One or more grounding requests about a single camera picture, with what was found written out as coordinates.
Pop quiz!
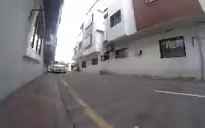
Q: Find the row of white buildings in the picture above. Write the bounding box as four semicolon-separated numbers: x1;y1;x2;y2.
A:
71;0;110;73

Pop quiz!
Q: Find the white car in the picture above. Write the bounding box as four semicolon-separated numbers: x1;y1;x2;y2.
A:
49;61;68;74

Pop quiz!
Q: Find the grey asphalt road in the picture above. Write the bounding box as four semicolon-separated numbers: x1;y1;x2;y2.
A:
58;70;205;128

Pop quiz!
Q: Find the white and brick building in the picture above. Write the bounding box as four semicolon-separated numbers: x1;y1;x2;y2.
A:
101;0;205;81

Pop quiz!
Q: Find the white building wall with window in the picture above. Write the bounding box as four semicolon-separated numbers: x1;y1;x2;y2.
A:
0;0;65;108

